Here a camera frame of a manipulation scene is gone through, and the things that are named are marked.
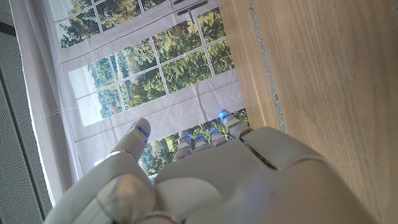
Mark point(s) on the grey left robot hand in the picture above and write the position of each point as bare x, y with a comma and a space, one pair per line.
236, 186

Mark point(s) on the printed window backdrop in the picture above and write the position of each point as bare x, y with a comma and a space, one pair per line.
140, 87

